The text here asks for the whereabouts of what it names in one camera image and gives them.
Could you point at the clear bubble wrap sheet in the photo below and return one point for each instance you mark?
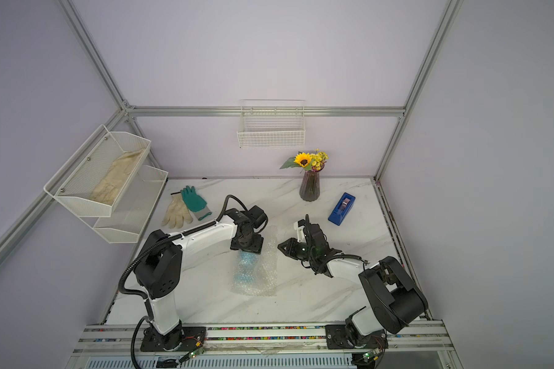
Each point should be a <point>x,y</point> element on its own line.
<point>266,275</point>

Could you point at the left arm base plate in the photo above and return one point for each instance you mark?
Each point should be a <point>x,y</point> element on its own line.
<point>184,339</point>

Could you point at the blue plastic wine glass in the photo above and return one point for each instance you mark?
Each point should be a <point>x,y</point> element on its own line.
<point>245,270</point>

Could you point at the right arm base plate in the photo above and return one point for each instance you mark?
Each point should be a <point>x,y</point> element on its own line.
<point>340,336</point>

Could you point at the beige work glove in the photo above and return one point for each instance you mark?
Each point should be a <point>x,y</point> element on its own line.
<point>177,213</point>

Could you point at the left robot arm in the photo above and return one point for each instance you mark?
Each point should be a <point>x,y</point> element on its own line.
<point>158,273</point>

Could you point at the blue tape dispenser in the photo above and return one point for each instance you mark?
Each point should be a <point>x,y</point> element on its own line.
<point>342,209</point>

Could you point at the white wire wall basket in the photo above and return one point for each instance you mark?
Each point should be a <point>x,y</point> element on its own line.
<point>271,124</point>

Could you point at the lower white mesh shelf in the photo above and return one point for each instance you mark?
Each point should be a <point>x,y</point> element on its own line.
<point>134,209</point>

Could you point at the dark glass flower vase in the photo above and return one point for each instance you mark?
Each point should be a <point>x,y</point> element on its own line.
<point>310,187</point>

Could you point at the sunflower bouquet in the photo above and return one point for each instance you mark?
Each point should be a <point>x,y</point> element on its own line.
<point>308,161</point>

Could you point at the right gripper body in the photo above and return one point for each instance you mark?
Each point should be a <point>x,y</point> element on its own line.
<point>310,253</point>

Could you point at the green work glove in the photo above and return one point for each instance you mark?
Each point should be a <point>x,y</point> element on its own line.
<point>195,203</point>

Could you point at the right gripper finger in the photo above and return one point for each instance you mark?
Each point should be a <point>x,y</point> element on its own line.
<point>290,248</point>
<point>307,228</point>

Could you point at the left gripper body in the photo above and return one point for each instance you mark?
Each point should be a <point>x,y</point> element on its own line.
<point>252,244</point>

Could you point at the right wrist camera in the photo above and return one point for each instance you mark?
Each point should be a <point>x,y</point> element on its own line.
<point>299,229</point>

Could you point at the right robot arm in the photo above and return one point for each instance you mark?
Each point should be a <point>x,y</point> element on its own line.
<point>394,298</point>

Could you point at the aluminium front rail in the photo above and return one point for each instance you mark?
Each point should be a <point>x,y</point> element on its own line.
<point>424,344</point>

